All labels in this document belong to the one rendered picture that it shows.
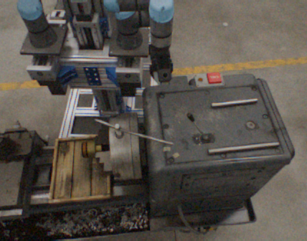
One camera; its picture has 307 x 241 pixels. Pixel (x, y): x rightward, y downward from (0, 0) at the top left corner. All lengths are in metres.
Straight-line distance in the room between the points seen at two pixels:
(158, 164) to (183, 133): 0.17
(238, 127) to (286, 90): 2.00
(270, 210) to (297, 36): 2.18
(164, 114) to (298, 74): 2.37
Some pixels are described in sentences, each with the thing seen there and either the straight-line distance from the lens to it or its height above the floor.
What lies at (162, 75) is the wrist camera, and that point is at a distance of 0.95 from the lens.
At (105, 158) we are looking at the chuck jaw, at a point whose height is 1.11.
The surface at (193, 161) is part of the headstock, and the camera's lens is 1.07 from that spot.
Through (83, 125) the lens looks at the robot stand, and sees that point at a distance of 2.44.
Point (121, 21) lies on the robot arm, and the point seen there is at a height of 1.33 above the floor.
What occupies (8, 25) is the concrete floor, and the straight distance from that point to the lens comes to 4.04.
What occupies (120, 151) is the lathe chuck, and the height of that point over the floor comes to 1.21.
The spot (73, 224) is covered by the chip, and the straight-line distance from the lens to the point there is 1.74.
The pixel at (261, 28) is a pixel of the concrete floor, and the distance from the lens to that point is 3.76.
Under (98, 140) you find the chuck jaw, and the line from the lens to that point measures 1.27.
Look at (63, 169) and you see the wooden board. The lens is 1.52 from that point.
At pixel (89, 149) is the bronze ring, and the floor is 1.12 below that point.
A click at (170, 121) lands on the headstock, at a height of 1.26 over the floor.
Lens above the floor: 2.22
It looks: 58 degrees down
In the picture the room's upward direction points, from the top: 1 degrees counter-clockwise
